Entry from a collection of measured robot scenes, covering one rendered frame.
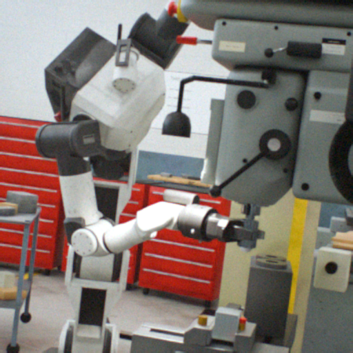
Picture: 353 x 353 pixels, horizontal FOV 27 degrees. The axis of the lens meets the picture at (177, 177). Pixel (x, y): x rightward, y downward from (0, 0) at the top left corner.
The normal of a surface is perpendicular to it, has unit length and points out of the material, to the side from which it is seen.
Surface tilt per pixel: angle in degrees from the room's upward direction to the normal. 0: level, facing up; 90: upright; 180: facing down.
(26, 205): 90
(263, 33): 90
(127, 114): 86
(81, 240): 103
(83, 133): 82
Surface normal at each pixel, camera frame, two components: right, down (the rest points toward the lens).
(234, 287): -0.24, 0.02
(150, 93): 0.67, 0.06
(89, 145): 0.83, 0.00
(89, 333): 0.14, -0.85
